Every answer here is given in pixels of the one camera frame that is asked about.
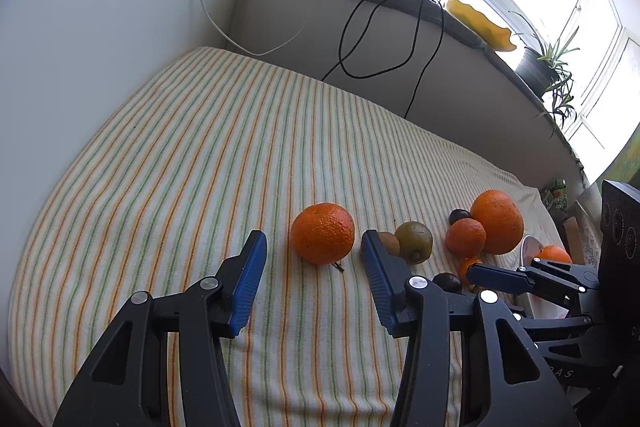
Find small brown kiwi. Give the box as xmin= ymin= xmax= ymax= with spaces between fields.
xmin=378 ymin=232 xmax=400 ymax=257

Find large orange on cloth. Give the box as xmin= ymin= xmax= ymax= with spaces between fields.
xmin=470 ymin=190 xmax=524 ymax=255

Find medium mandarin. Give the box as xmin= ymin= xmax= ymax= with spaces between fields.
xmin=445 ymin=218 xmax=486 ymax=259

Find potted spider plant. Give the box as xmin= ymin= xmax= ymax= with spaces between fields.
xmin=511 ymin=11 xmax=580 ymax=130

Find large green-brown kiwi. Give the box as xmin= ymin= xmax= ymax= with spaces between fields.
xmin=395 ymin=221 xmax=433 ymax=265

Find small orange kumquat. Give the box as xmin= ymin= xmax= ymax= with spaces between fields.
xmin=458 ymin=256 xmax=482 ymax=286

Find dark plum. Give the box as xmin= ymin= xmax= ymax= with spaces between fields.
xmin=433 ymin=272 xmax=463 ymax=294
xmin=448 ymin=209 xmax=472 ymax=225

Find mandarin with stem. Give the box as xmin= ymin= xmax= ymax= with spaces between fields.
xmin=288 ymin=202 xmax=355 ymax=265

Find floral white plate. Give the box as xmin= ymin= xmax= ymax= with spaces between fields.
xmin=520 ymin=235 xmax=544 ymax=267

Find black cable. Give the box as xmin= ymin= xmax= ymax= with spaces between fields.
xmin=319 ymin=0 xmax=446 ymax=120

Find large orange on plate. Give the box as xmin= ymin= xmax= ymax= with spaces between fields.
xmin=536 ymin=245 xmax=573 ymax=265

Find striped tablecloth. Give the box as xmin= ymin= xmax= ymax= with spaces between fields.
xmin=9 ymin=48 xmax=559 ymax=426

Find grey windowsill mat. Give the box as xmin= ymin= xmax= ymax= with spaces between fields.
xmin=273 ymin=0 xmax=584 ymax=184

